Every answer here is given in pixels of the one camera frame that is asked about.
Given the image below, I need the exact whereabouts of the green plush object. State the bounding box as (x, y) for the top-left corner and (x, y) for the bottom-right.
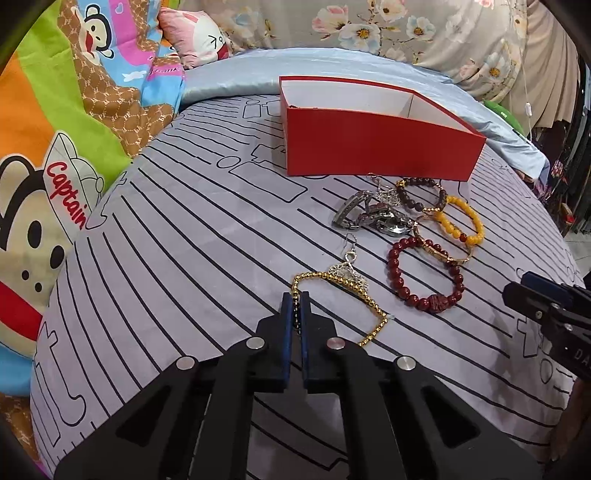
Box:
(485, 99), (525, 134)

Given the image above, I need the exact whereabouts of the yellow bead bracelet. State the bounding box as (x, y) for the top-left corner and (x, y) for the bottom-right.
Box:
(431, 195), (485, 246)

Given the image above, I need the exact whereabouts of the pink cartoon pillow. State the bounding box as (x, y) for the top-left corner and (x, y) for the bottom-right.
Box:
(157, 7), (236, 71)

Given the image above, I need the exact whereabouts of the silver metal wristwatch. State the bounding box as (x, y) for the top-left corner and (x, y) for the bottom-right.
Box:
(332, 191), (416, 237)

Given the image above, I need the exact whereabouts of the red cardboard box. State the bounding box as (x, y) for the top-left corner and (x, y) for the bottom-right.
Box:
(278, 76), (488, 182)

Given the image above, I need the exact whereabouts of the silver filigree earring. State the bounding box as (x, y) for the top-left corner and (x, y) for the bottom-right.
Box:
(367, 174), (407, 208)
(329, 233), (372, 296)

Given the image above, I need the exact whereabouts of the white cord switch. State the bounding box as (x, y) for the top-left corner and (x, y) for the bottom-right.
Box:
(501, 39), (534, 116)

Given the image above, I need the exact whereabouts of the gold bead bracelet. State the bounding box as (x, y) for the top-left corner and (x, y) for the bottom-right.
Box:
(292, 271), (389, 347)

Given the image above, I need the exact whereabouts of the colourful cartoon monkey blanket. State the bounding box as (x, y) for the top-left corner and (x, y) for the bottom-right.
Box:
(0, 0), (188, 480)

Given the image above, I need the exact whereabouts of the grey floral quilt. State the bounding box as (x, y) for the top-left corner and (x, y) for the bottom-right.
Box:
(180, 0), (529, 104)

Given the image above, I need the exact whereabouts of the light blue pillow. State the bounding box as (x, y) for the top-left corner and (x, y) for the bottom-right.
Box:
(178, 47), (550, 181)

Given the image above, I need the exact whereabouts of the beige curtain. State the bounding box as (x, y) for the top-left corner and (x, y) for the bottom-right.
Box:
(508, 4), (583, 134)

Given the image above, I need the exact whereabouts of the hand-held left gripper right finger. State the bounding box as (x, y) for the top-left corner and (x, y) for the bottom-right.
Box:
(299, 292), (541, 480)

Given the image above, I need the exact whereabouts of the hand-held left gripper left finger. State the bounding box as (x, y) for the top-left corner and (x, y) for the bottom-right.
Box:
(53, 292), (296, 480)

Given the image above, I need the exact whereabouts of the thin gold bangle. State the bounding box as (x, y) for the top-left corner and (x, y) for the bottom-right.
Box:
(412, 222), (474, 265)

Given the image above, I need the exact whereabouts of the red bead bracelet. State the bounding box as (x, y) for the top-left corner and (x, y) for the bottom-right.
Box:
(387, 236), (465, 315)

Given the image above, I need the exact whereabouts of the dark brown bead bracelet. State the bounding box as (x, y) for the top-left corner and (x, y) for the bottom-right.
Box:
(396, 178), (448, 215)

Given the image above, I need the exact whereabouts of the person's right hand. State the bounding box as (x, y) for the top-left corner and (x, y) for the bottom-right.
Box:
(549, 375), (591, 468)

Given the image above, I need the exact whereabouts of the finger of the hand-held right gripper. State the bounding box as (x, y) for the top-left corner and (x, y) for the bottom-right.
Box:
(503, 282), (556, 325)
(520, 271), (578, 298)

